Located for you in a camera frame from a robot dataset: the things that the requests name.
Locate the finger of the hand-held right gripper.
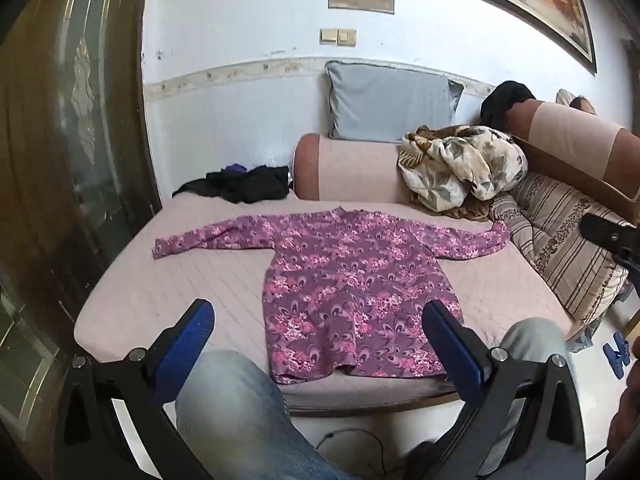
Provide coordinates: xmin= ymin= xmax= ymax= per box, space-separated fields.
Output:
xmin=580 ymin=212 xmax=640 ymax=273

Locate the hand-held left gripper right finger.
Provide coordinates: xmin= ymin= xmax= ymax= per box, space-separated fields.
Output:
xmin=421 ymin=300 xmax=588 ymax=480

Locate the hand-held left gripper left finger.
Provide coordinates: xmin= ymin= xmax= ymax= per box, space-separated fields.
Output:
xmin=52 ymin=299 xmax=216 ymax=480

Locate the purple floral long-sleeved shirt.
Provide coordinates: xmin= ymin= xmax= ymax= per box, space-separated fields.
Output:
xmin=152 ymin=206 xmax=511 ymax=386

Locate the pile of black clothes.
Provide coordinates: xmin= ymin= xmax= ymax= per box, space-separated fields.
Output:
xmin=172 ymin=164 xmax=292 ymax=205

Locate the striped cushion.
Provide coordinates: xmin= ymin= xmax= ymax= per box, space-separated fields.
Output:
xmin=490 ymin=172 xmax=633 ymax=326

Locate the pink bed mattress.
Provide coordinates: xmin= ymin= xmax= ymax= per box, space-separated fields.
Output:
xmin=74 ymin=195 xmax=576 ymax=418

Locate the person's left leg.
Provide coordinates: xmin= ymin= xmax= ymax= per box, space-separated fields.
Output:
xmin=174 ymin=349 xmax=351 ymax=480

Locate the black cloth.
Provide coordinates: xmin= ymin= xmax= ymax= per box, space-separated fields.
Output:
xmin=480 ymin=80 xmax=537 ymax=133

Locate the cream floral blanket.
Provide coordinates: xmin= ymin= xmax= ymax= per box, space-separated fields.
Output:
xmin=397 ymin=125 xmax=530 ymax=221

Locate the pink bolster pillow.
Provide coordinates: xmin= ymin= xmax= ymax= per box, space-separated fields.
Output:
xmin=292 ymin=132 xmax=416 ymax=206

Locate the grey pillow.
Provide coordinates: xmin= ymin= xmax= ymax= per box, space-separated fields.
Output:
xmin=325 ymin=60 xmax=465 ymax=142

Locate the black cable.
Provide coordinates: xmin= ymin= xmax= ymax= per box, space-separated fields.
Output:
xmin=315 ymin=427 xmax=391 ymax=461

